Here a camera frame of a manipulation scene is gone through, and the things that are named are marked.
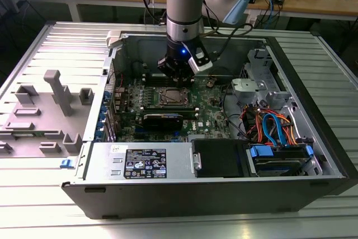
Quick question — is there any CPU socket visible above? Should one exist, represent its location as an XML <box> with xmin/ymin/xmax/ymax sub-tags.
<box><xmin>157</xmin><ymin>85</ymin><xmax>195</xmax><ymax>106</ymax></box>

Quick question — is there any silver metal handle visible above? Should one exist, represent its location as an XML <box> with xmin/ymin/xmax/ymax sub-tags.
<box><xmin>191</xmin><ymin>152</ymin><xmax>202</xmax><ymax>170</ymax></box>

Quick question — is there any silver rear port block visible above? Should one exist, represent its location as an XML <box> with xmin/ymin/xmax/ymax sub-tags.
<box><xmin>113</xmin><ymin>87</ymin><xmax>127</xmax><ymax>115</ymax></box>

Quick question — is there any thick black cable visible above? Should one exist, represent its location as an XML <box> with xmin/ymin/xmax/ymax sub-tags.
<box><xmin>222</xmin><ymin>85</ymin><xmax>247</xmax><ymax>140</ymax></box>

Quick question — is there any green RAM stick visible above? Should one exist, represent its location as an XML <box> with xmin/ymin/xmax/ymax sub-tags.
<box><xmin>11</xmin><ymin>130</ymin><xmax>48</xmax><ymax>138</ymax></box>

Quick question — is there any blue flat wire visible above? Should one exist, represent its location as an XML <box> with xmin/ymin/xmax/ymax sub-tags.
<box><xmin>262</xmin><ymin>112</ymin><xmax>290</xmax><ymax>148</ymax></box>

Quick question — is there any grey parts rack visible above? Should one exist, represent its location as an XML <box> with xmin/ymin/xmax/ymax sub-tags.
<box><xmin>0</xmin><ymin>69</ymin><xmax>95</xmax><ymax>158</ymax></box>

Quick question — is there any grey case latch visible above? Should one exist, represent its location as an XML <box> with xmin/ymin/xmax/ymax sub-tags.
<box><xmin>106</xmin><ymin>30</ymin><xmax>124</xmax><ymax>49</ymax></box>

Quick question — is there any green motherboard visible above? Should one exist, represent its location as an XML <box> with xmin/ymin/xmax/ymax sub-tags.
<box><xmin>113</xmin><ymin>73</ymin><xmax>246</xmax><ymax>143</ymax></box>

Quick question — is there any black and grey PC case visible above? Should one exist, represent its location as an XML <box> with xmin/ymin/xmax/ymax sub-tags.
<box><xmin>61</xmin><ymin>20</ymin><xmax>358</xmax><ymax>220</ymax></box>

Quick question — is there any thin red wire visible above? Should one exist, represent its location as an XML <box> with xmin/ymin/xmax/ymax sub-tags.
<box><xmin>113</xmin><ymin>65</ymin><xmax>124</xmax><ymax>89</ymax></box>

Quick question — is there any silver metal drive cage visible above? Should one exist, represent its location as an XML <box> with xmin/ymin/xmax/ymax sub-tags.
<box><xmin>231</xmin><ymin>48</ymin><xmax>308</xmax><ymax>144</ymax></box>

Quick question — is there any silver CPU green edge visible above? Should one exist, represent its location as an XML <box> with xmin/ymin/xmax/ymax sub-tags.
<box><xmin>164</xmin><ymin>90</ymin><xmax>183</xmax><ymax>102</ymax></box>

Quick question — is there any red wire bundle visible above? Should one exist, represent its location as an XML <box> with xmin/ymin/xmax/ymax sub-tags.
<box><xmin>239</xmin><ymin>106</ymin><xmax>252</xmax><ymax>139</ymax></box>

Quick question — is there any hard disk blue carrier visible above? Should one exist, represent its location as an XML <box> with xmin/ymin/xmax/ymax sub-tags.
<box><xmin>246</xmin><ymin>143</ymin><xmax>315</xmax><ymax>177</ymax></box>

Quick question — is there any orange wire bundle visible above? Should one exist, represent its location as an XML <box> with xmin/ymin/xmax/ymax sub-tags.
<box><xmin>251</xmin><ymin>107</ymin><xmax>303</xmax><ymax>146</ymax></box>

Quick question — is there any silver power supply box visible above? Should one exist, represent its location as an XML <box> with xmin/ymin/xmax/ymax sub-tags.
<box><xmin>74</xmin><ymin>140</ymin><xmax>196</xmax><ymax>181</ymax></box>

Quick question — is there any black graphics card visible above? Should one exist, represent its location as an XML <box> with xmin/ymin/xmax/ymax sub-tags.
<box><xmin>142</xmin><ymin>112</ymin><xmax>185</xmax><ymax>132</ymax></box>

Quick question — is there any white camera black mount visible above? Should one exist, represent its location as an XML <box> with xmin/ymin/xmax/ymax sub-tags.
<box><xmin>181</xmin><ymin>41</ymin><xmax>215</xmax><ymax>73</ymax></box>

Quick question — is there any black camera cable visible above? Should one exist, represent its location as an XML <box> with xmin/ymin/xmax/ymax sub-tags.
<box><xmin>202</xmin><ymin>1</ymin><xmax>254</xmax><ymax>60</ymax></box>

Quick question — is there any black drive bay box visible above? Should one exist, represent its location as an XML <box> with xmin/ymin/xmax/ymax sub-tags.
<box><xmin>191</xmin><ymin>139</ymin><xmax>251</xmax><ymax>179</ymax></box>

